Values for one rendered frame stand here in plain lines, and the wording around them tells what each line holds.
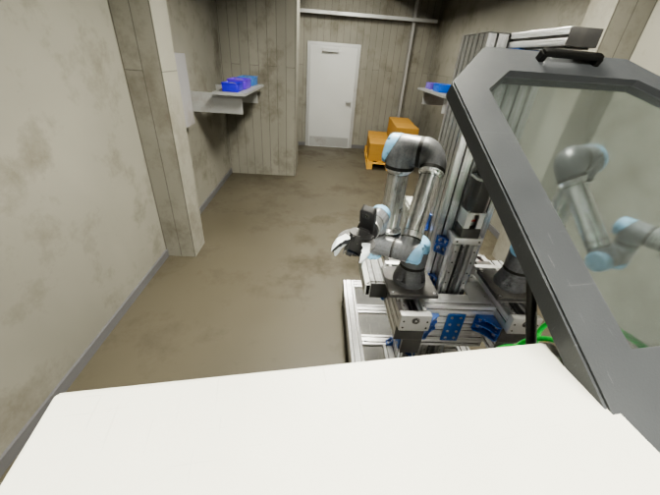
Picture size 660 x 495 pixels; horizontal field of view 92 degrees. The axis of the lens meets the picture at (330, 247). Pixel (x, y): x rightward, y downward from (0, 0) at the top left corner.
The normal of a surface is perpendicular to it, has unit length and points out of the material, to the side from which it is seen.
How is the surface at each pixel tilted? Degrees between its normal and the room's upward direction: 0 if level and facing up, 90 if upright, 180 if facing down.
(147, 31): 90
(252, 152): 90
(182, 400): 0
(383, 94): 90
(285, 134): 90
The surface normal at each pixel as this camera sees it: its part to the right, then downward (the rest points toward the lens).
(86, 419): 0.07, -0.85
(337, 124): 0.03, 0.52
